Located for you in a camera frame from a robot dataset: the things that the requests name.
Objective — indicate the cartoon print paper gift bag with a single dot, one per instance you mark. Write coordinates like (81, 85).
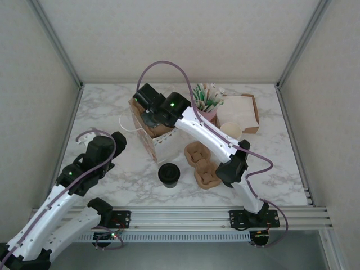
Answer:
(166, 149)

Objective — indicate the black lidded coffee cup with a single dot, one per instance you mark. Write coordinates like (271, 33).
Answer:
(168, 174)

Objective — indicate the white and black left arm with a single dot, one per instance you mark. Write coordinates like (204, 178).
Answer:
(39, 227)

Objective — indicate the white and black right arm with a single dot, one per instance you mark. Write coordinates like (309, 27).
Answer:
(208, 135)

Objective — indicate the green striped wrapped straw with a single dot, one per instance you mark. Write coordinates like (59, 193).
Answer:
(197, 97)
(201, 92)

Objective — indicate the pink straw holder cup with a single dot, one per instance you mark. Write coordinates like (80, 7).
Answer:
(211, 115)

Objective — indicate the white paper wrapped straw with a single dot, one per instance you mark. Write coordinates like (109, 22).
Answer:
(219, 97)
(210, 92)

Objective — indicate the white paper cup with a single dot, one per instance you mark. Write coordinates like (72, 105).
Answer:
(230, 130)

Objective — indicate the small control circuit board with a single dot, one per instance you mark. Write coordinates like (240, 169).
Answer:
(260, 234)
(112, 234)

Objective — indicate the white paper napkin stack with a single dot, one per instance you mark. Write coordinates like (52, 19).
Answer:
(239, 109)

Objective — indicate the brown cardboard napkin tray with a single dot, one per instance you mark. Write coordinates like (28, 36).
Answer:
(255, 118)

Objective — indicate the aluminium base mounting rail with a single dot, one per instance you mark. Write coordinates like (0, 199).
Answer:
(180, 218)

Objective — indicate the aluminium frame post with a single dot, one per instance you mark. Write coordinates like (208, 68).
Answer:
(303, 42)
(58, 42)

